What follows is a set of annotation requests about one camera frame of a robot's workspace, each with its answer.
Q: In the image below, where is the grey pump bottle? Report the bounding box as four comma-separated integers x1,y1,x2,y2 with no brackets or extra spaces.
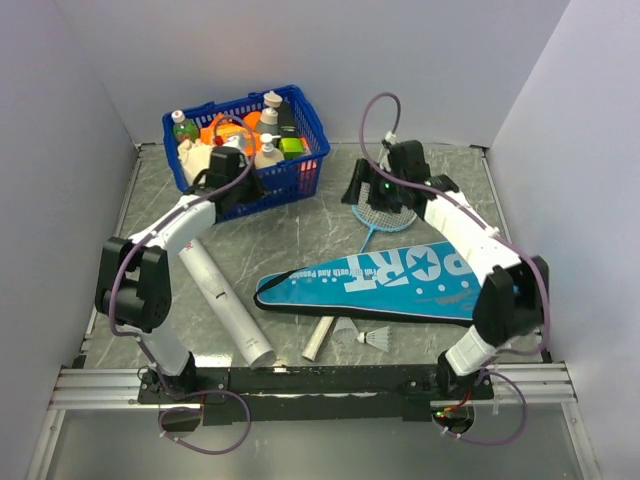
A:
255,90,283,135

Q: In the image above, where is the beige pump bottle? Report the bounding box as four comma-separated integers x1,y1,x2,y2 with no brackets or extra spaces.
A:
254,133,285,169

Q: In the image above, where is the white shuttlecock tube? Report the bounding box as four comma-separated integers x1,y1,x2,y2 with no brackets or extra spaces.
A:
178,239,276,370

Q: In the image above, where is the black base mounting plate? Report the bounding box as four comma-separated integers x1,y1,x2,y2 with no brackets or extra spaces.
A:
138,364,494,426

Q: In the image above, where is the green drink bottle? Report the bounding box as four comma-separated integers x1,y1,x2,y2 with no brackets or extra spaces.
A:
171,110,200,144

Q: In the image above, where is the beige cloth bag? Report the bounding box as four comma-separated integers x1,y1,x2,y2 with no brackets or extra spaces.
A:
177,139,212,186

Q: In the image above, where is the orange snack packet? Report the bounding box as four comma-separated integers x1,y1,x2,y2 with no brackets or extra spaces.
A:
200,113,254,155

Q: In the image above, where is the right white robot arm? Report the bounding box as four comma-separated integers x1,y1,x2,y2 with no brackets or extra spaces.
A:
341,140,550,398

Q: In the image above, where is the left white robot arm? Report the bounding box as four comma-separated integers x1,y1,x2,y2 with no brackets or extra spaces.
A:
95,143,256,402

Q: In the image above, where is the black green box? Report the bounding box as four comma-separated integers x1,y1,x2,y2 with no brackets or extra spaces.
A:
276,100,304,160

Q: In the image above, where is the blue racket cover bag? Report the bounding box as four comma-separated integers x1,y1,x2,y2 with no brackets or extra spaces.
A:
254,241,481,327

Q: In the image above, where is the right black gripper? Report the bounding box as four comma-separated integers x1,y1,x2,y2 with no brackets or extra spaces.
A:
340,158,406,214

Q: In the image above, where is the blue badminton racket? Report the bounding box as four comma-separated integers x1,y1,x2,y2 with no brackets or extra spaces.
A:
301,182,419,362

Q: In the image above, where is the aluminium rail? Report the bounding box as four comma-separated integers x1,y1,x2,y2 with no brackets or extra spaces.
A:
48,363,578,411

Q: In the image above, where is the blue plastic basket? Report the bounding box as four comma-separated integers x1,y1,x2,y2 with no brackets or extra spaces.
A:
162,85,330,222

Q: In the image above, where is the white shuttlecock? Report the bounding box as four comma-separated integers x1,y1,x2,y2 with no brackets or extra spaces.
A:
332,317,359,344
357,327,391,353

